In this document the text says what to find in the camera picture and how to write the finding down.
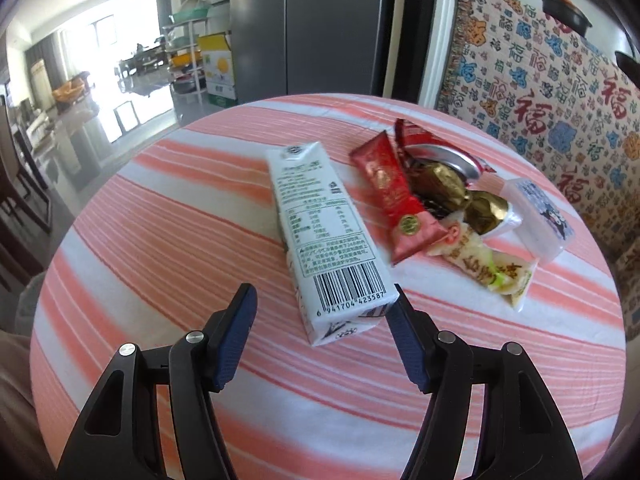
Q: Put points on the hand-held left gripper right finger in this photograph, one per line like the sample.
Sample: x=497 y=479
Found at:
x=407 y=345

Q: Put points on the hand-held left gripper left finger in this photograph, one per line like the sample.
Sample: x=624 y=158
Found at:
x=235 y=340

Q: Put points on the white yellow candy packet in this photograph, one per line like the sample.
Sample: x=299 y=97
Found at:
x=480 y=260

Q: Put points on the white milk carton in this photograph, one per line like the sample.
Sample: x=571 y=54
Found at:
x=320 y=230

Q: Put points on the long red snack packet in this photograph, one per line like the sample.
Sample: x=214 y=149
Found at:
x=395 y=200

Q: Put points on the gold foil wrapper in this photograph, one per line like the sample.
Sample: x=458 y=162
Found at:
x=440 y=182
x=487 y=212

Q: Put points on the clear plastic packet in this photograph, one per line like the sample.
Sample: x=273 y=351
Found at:
x=540 y=215

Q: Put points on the red foil wrapper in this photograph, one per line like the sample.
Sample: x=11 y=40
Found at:
x=450 y=147

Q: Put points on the pink striped tablecloth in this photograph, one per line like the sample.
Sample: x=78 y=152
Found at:
x=175 y=260

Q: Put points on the dark wooden chair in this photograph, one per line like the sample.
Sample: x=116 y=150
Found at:
x=20 y=185

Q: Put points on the yellow cardboard box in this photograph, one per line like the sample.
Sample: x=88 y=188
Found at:
x=219 y=70

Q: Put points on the wide printed blanket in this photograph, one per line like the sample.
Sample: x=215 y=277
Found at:
x=540 y=100

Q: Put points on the white storage rack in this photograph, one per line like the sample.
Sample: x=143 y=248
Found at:
x=187 y=50

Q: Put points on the dark dining table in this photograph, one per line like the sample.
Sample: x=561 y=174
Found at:
x=145 y=57

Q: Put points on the grey refrigerator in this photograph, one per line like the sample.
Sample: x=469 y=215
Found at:
x=325 y=35

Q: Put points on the black clay pot orange lid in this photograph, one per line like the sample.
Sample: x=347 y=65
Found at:
x=565 y=15

